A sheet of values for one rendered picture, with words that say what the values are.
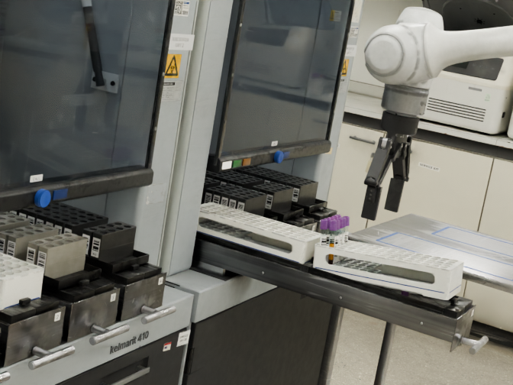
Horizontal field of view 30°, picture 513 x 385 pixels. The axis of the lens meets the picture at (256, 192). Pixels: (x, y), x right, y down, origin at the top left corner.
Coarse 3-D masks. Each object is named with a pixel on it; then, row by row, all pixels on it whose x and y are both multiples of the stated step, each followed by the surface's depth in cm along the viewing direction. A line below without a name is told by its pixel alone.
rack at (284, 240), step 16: (208, 208) 217; (224, 208) 220; (208, 224) 218; (224, 224) 222; (240, 224) 209; (256, 224) 211; (272, 224) 213; (288, 224) 215; (240, 240) 210; (256, 240) 219; (272, 240) 217; (288, 240) 204; (304, 240) 203; (320, 240) 209; (288, 256) 205; (304, 256) 203
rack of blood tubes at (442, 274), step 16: (320, 256) 201; (352, 256) 198; (368, 256) 196; (384, 256) 197; (400, 256) 197; (416, 256) 199; (432, 256) 199; (336, 272) 200; (352, 272) 198; (368, 272) 197; (384, 272) 205; (400, 272) 203; (416, 272) 202; (432, 272) 190; (448, 272) 188; (400, 288) 193; (416, 288) 192; (432, 288) 190; (448, 288) 189
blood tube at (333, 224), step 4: (332, 224) 200; (336, 224) 200; (332, 228) 200; (336, 228) 200; (332, 232) 200; (332, 236) 200; (332, 240) 200; (332, 244) 200; (328, 256) 201; (332, 256) 201; (328, 260) 201; (332, 260) 201
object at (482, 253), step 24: (408, 216) 266; (360, 240) 231; (384, 240) 234; (408, 240) 239; (432, 240) 243; (456, 240) 247; (480, 240) 252; (504, 240) 257; (480, 264) 227; (504, 264) 231; (504, 288) 214; (336, 312) 236; (336, 336) 237; (384, 336) 276; (384, 360) 277
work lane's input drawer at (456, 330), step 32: (192, 256) 214; (224, 256) 210; (256, 256) 208; (288, 288) 204; (320, 288) 200; (352, 288) 197; (384, 288) 200; (384, 320) 194; (416, 320) 191; (448, 320) 188
